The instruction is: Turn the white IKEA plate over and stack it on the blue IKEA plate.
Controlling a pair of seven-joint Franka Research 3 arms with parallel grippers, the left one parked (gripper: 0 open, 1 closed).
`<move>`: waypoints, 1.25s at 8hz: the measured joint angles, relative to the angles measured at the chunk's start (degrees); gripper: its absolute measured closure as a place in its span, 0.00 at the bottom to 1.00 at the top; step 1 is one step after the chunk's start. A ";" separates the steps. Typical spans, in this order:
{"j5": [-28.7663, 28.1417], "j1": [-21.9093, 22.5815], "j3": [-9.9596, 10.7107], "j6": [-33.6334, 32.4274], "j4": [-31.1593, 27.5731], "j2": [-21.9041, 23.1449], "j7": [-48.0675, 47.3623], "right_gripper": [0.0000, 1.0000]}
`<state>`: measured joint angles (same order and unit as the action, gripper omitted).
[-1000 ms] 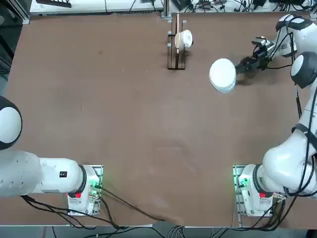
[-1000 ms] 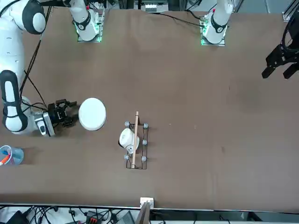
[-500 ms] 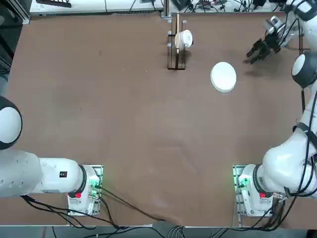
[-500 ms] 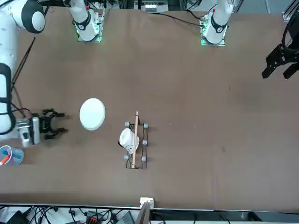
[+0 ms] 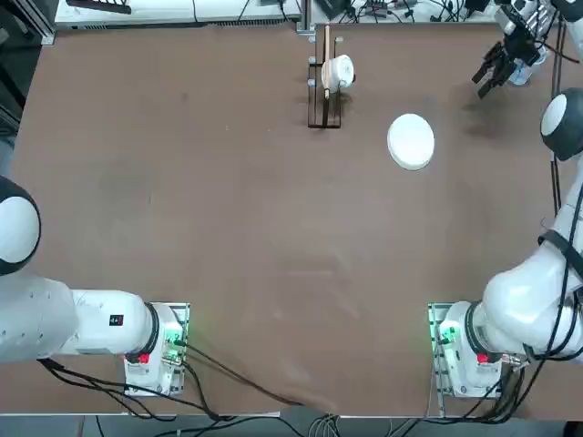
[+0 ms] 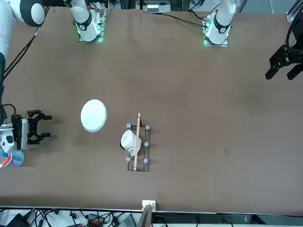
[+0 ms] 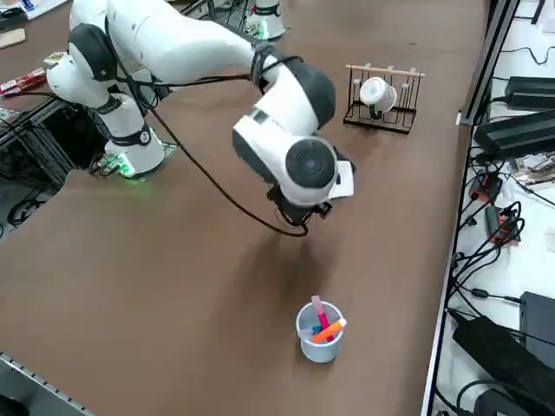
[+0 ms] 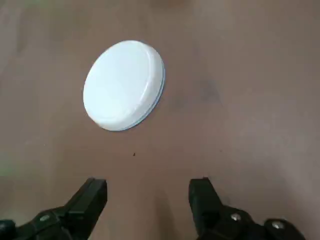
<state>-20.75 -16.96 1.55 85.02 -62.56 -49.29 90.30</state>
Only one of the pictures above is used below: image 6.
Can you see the orange black power device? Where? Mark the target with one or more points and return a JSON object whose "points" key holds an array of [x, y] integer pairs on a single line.
{"points": [[95, 221]]}

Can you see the white mug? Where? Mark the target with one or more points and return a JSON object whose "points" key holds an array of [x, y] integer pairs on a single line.
{"points": [[127, 139]]}

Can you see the white IKEA plate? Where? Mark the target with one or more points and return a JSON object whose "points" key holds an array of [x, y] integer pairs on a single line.
{"points": [[93, 116]]}

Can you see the grey power adapter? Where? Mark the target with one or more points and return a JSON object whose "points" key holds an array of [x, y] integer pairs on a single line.
{"points": [[127, 221]]}

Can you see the aluminium camera post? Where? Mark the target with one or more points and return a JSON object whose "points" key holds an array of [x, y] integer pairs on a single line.
{"points": [[148, 212]]}

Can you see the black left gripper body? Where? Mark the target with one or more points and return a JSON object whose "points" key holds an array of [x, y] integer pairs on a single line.
{"points": [[286, 56]]}

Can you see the translucent blue pen cup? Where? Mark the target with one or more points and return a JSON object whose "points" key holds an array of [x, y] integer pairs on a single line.
{"points": [[17, 159]]}

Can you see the orange marker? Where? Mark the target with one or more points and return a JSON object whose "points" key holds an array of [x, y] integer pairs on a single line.
{"points": [[4, 162]]}

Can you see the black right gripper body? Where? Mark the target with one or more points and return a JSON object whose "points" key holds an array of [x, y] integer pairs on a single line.
{"points": [[33, 128]]}

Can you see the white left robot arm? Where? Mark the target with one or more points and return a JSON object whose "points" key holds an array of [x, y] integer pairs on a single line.
{"points": [[220, 21]]}

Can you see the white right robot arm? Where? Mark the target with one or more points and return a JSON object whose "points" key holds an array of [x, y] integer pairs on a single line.
{"points": [[84, 21]]}

